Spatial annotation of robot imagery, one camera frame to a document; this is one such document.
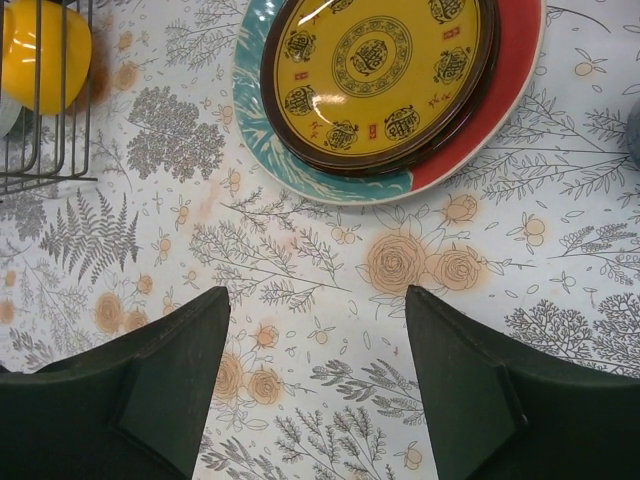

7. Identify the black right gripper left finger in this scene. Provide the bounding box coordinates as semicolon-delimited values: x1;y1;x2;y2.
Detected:
1;287;230;479

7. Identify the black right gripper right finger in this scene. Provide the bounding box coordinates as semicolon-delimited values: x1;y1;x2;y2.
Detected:
405;286;639;479

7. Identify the dark blue mug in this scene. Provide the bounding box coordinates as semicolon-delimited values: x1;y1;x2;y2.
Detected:
626;100;640;168

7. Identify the orange yellow plate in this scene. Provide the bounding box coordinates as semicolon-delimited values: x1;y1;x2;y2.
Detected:
260;1;500;177

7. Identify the large white plate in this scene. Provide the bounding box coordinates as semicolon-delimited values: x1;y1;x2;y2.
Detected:
232;1;546;206

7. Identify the floral table mat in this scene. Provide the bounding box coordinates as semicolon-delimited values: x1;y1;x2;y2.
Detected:
1;1;639;479

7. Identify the white green patterned bowl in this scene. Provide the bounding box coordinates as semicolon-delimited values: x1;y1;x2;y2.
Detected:
0;95;23;139

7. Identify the yellow bowl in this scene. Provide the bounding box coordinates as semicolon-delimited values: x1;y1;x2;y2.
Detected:
1;1;92;115

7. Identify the black wire dish rack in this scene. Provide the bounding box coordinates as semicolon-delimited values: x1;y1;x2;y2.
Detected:
1;1;99;198

